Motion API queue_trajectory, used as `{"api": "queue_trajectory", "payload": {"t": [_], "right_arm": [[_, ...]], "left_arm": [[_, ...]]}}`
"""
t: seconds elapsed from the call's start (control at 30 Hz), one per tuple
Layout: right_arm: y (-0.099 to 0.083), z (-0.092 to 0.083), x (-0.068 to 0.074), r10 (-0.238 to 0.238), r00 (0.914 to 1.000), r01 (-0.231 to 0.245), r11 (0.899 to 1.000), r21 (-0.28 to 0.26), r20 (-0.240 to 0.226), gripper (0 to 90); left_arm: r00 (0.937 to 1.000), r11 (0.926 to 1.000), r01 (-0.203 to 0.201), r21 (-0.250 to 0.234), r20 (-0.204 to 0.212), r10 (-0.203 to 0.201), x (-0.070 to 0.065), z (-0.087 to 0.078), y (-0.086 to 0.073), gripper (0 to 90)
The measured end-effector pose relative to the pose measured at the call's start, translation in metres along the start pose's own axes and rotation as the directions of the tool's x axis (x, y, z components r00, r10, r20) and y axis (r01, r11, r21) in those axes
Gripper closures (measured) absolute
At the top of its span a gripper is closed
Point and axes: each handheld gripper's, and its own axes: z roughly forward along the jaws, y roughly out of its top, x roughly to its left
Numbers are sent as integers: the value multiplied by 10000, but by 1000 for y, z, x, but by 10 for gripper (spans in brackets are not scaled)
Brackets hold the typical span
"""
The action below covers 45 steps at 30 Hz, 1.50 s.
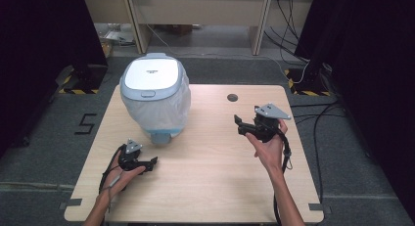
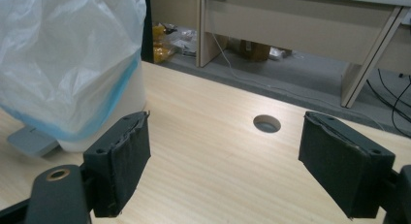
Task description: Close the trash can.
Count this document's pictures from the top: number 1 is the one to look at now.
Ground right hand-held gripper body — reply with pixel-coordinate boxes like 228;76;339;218
253;103;293;144

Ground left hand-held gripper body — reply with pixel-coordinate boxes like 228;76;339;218
116;138;145;172

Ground white and blue pedal bin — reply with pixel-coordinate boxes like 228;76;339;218
118;52;192;146

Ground person's right hand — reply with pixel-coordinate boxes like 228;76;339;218
244;118;290;176

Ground person's left hand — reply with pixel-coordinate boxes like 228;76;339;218
97;151;147;205

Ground clear plastic bin liner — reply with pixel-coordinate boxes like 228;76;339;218
120;70;192;133

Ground black curtain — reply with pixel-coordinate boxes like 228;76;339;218
0;0;109;159
294;0;415;222

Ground beige desk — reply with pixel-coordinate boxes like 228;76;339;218
80;0;317;57

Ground clutter under desk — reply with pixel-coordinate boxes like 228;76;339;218
93;22;137;58

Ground left hand-held gripper black cable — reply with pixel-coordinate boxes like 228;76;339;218
98;143;127;202

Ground hand-held gripper black cable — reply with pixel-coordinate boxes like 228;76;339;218
272;126;294;226
98;143;127;202

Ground right hand-held gripper black cable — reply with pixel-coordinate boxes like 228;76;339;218
272;126;294;226

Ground black floor cables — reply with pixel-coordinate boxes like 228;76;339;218
289;100;347;204

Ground grey table edge bracket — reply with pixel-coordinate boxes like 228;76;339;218
307;203;333;215
58;198;83;210

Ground black cables from outlet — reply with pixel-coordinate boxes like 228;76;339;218
263;0;311;65

